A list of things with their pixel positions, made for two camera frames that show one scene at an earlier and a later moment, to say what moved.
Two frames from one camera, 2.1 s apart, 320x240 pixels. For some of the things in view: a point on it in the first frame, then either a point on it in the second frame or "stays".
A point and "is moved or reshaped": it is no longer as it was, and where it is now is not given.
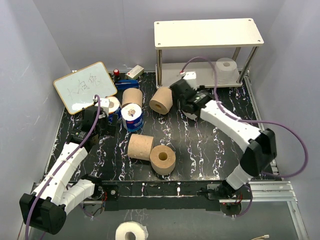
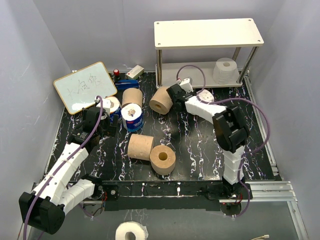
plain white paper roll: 227,71 stays
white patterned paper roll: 192,116 is moved or reshaped
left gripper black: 109,128 stays
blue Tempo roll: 132,117 stays
